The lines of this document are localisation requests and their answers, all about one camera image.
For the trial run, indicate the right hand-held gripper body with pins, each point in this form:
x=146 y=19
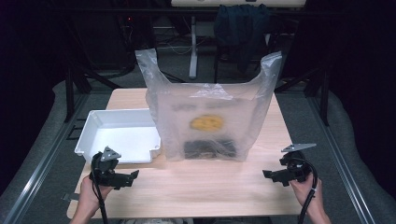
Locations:
x=297 y=169

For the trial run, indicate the dark cloth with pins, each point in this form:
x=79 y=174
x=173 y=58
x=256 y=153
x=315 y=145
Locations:
x=241 y=28

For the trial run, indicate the translucent plastic bag yellow print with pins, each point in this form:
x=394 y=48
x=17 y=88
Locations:
x=174 y=124

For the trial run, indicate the black metal frame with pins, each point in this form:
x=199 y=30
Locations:
x=325 y=96
x=69 y=93

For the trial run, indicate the person's right hand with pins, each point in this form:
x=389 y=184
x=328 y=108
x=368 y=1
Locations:
x=306 y=193

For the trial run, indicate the grey metal bracket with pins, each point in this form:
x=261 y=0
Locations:
x=71 y=196

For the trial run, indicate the person's left hand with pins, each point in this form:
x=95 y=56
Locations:
x=90 y=197

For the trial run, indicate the aluminium rail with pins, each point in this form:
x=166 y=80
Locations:
x=342 y=168
x=40 y=168

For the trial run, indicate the black rectangular box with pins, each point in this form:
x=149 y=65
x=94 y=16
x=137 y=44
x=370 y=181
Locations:
x=208 y=150

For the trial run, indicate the white stand leg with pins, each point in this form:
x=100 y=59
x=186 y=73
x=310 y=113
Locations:
x=193 y=56

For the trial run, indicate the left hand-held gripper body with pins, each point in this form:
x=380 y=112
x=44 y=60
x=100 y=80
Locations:
x=107 y=174

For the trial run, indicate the white plastic tray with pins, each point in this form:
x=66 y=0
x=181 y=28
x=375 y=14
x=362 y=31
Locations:
x=124 y=133

